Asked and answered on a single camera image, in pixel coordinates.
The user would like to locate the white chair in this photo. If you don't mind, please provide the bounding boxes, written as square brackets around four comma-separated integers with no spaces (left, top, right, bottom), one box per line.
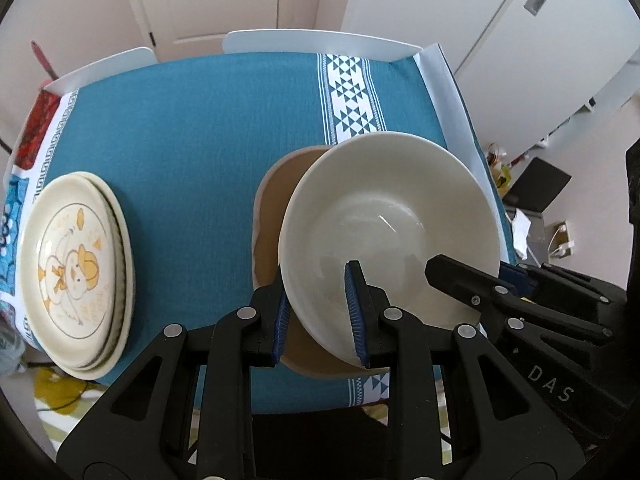
[44,47,157,96]
[221,29,425,63]

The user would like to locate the large white bowl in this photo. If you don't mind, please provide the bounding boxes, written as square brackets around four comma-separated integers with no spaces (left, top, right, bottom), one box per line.
[277,131,501,368]

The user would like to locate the white paper box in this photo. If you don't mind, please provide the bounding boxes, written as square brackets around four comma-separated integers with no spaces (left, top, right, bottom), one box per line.
[509,209,547,262]

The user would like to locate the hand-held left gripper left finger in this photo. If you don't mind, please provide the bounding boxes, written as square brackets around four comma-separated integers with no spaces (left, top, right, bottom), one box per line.
[56,270,293,480]

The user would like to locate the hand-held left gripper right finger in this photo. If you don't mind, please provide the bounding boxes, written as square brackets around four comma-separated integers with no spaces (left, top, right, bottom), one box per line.
[344,260,586,480]

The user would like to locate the black flat case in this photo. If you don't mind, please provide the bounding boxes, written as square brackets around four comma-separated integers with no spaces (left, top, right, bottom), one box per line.
[502,156,572,213]

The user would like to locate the cream round plate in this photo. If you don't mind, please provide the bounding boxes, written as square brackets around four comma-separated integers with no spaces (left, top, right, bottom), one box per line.
[30,171,137,381]

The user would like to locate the cream duck print plate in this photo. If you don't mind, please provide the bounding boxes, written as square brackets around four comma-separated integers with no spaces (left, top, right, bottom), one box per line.
[20,175,126,368]

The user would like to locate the brown plate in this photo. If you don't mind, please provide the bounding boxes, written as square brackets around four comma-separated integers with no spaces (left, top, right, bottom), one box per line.
[248,145,396,381]

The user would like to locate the yellow patterned floor mat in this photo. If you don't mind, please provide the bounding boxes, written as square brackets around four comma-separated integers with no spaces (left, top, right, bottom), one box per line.
[30,362,108,441]

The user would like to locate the grey blue plastic bag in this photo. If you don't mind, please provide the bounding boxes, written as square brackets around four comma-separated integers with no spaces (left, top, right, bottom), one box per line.
[0,305,27,377]

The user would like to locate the red and blue table cover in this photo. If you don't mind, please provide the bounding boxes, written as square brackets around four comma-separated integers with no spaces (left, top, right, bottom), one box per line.
[0,87,78,356]

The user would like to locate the pink handled tool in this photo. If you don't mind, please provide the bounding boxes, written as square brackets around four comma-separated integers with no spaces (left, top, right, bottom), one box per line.
[29,39,60,83]

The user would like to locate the white door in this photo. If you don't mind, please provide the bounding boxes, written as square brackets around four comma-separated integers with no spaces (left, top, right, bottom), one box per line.
[120,0,321,57]

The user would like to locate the white cabinet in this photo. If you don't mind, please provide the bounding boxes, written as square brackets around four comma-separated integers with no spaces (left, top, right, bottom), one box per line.
[340,0,640,126]

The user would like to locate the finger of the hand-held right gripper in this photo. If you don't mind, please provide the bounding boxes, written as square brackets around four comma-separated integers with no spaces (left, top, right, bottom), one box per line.
[499,261,627,307]
[424,254,616,346]

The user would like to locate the blue patterned tablecloth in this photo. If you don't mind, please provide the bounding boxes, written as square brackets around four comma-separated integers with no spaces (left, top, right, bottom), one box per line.
[47,51,516,413]

